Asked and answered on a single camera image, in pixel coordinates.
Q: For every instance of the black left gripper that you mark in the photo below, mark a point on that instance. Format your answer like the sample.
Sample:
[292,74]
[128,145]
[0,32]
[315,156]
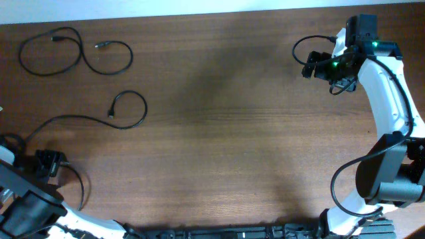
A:
[53,159]

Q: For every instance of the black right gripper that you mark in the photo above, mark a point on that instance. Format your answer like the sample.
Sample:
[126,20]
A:
[346,84]

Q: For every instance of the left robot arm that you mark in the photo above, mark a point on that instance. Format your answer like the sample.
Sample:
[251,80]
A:
[33,208]

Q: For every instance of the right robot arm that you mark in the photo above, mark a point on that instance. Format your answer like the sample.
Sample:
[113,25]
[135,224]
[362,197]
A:
[391,175]

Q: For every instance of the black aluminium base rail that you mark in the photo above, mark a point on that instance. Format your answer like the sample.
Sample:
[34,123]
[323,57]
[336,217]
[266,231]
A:
[252,232]

